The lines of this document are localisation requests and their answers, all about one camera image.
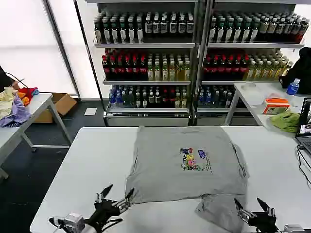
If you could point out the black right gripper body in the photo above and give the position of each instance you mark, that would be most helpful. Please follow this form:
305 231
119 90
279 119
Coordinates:
263 222

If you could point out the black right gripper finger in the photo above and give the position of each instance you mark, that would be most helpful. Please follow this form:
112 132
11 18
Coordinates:
267 209
243 213

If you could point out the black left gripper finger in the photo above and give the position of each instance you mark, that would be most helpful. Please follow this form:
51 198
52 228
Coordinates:
126 201
104 193

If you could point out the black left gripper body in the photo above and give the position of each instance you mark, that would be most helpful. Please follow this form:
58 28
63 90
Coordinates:
105 208

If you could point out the grey printed shirt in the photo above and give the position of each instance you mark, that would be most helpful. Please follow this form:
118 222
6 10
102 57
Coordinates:
170 165

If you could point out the white paper sheet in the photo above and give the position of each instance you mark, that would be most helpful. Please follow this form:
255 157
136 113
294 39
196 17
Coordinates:
90 111

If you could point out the green cloth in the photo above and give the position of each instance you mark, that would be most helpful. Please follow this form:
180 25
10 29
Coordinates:
286 121

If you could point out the open black laptop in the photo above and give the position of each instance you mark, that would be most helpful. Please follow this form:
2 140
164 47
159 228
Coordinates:
305 126

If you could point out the brown cardboard box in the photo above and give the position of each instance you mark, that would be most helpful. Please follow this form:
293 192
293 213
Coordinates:
60 104

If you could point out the orange tissue box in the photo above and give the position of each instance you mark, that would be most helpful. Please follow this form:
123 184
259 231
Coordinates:
275 105

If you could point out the white side table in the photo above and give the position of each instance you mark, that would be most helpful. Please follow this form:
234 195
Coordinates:
36 109

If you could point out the white desk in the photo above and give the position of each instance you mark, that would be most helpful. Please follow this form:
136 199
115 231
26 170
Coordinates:
250 97

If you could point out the purple cloth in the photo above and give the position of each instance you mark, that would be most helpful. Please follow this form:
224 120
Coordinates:
17 111

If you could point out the white tape roll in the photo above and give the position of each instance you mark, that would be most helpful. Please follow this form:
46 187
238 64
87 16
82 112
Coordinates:
250 86

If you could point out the clear bottle with blue cap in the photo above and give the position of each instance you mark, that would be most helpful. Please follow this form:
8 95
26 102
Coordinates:
292 87

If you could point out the red and orange cloth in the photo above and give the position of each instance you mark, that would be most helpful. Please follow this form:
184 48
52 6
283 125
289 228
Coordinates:
28 93

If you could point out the cream cloth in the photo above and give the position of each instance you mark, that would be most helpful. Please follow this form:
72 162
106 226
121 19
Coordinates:
6 100

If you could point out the shelf unit with drink bottles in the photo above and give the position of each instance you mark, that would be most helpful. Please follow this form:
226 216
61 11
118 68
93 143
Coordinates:
145 60
243 60

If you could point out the black bag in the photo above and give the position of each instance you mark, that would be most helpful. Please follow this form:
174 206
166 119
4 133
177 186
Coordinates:
301 72

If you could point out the person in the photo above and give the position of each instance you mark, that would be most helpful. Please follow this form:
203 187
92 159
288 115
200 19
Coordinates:
5 78

